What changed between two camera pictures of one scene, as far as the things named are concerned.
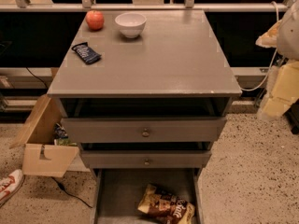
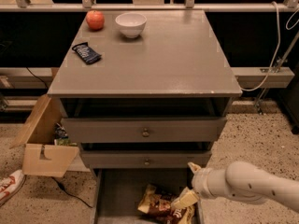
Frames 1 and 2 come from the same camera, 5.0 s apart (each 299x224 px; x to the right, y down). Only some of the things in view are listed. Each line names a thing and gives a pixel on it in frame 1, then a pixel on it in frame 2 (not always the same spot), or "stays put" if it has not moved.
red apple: (94, 20) stays put
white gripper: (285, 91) → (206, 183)
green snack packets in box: (61, 137) stays put
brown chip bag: (165, 206) stays put
